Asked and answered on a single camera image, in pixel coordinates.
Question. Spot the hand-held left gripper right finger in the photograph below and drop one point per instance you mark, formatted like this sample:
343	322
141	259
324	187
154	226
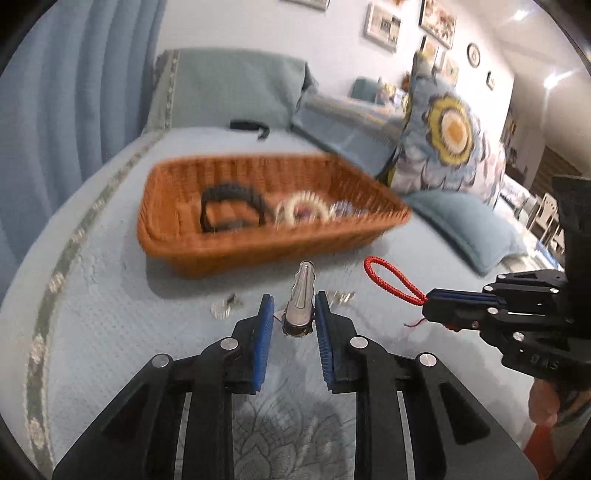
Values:
324	341

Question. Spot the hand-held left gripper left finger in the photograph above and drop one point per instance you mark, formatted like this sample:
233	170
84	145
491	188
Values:
263	341

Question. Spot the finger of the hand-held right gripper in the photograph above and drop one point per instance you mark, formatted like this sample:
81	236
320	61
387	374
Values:
461	316
461	295

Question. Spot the clear silver hair clip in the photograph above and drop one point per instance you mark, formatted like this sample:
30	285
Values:
300	300

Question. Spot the brown wicker basket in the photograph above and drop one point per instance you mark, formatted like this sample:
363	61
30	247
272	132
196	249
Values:
258	254

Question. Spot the black wrist watch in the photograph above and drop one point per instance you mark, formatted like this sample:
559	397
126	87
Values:
231	193

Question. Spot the person's right hand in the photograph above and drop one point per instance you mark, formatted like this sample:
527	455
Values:
544	401

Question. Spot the white chair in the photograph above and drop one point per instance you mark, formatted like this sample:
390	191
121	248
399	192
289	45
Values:
547	217

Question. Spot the small clear hair clip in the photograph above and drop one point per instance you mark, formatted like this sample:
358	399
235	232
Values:
221	308

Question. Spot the plain teal pillow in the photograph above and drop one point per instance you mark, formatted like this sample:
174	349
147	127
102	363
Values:
466	226

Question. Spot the pale leaf print cushion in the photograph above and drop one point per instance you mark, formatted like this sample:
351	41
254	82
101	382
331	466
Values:
495	175

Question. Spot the orange cloth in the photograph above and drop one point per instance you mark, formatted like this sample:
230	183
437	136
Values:
542	445

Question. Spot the large floral cushion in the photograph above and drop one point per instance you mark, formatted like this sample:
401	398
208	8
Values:
438	134

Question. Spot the striped teal pillow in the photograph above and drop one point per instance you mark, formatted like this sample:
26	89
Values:
341	124

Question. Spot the small floral cushion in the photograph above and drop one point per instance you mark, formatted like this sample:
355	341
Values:
392	92

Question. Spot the teal back cushion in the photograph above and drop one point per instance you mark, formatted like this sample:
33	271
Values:
364	90

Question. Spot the ceiling light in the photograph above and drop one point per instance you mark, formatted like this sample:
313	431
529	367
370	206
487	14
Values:
521	14

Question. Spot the blue curtain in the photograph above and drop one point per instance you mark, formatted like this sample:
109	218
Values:
69	115

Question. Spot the tiny black picture frame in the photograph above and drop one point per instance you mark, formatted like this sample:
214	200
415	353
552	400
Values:
490	80

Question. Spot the pale butterfly picture frame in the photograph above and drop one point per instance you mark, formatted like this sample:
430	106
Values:
450	69

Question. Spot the narrow black picture frame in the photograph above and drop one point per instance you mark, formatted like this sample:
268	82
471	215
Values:
429	51

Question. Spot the floral print picture frame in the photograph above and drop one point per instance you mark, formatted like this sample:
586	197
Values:
438	21

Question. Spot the white picture frame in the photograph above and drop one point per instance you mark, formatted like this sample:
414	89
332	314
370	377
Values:
383	26

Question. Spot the butterfly print picture frame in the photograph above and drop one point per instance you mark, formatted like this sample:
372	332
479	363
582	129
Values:
309	3

